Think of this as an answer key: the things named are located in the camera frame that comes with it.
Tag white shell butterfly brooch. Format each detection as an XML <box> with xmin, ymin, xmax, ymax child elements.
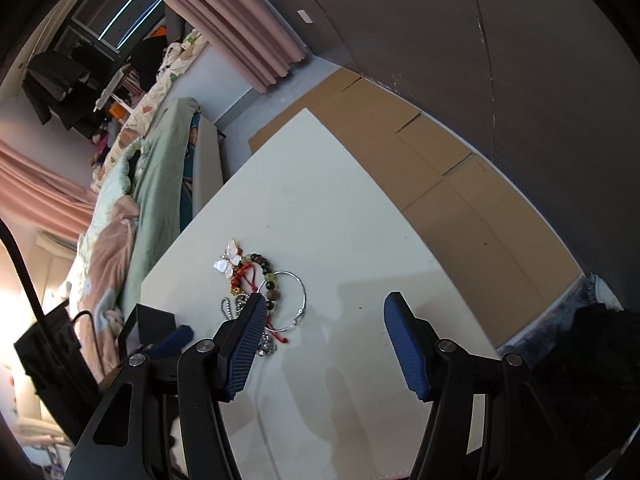
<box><xmin>212</xmin><ymin>239</ymin><xmax>244</xmax><ymax>278</ymax></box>

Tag hanging black clothes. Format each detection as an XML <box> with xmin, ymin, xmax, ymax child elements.
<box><xmin>22</xmin><ymin>49</ymin><xmax>121</xmax><ymax>137</ymax></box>

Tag white floral bedsheet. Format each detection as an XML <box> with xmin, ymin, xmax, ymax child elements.
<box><xmin>90</xmin><ymin>30</ymin><xmax>207</xmax><ymax>192</ymax></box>

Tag window frame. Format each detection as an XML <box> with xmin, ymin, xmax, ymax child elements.
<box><xmin>55</xmin><ymin>0</ymin><xmax>167</xmax><ymax>61</ymax></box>

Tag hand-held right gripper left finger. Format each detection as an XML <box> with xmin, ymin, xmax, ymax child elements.
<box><xmin>65</xmin><ymin>291</ymin><xmax>268</xmax><ymax>480</ymax></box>

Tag pink curtain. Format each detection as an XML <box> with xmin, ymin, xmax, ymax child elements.
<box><xmin>0</xmin><ymin>139</ymin><xmax>103</xmax><ymax>242</ymax></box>
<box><xmin>114</xmin><ymin>0</ymin><xmax>308</xmax><ymax>94</ymax></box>

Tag light green quilt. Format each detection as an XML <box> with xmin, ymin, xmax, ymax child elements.
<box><xmin>121</xmin><ymin>98</ymin><xmax>202</xmax><ymax>307</ymax></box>

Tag black jewelry box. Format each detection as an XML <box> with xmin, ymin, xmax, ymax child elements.
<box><xmin>118</xmin><ymin>303</ymin><xmax>195</xmax><ymax>362</ymax></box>

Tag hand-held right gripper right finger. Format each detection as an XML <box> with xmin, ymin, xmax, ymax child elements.
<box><xmin>383</xmin><ymin>291</ymin><xmax>596</xmax><ymax>480</ymax></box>

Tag thin silver bangle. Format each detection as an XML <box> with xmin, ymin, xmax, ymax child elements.
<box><xmin>257</xmin><ymin>270</ymin><xmax>307</xmax><ymax>331</ymax></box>

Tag white bed side board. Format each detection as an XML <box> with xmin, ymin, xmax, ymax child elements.
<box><xmin>191</xmin><ymin>112</ymin><xmax>225</xmax><ymax>215</ymax></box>

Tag dark beaded bracelet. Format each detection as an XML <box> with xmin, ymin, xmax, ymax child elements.
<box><xmin>240</xmin><ymin>252</ymin><xmax>281</xmax><ymax>314</ymax></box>

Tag pink floral blanket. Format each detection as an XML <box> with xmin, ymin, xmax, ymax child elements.
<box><xmin>64</xmin><ymin>157</ymin><xmax>147</xmax><ymax>383</ymax></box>

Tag black cable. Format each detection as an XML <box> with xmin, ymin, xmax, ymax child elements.
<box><xmin>0</xmin><ymin>219</ymin><xmax>53</xmax><ymax>331</ymax></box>

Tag silver ball chain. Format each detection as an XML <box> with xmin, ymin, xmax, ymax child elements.
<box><xmin>219</xmin><ymin>295</ymin><xmax>247</xmax><ymax>322</ymax></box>

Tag red cord bracelet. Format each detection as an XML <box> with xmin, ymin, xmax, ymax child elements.
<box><xmin>231</xmin><ymin>259</ymin><xmax>292</xmax><ymax>346</ymax></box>

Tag flat brown cardboard sheet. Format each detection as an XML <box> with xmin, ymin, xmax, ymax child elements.
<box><xmin>248</xmin><ymin>67</ymin><xmax>585</xmax><ymax>348</ymax></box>

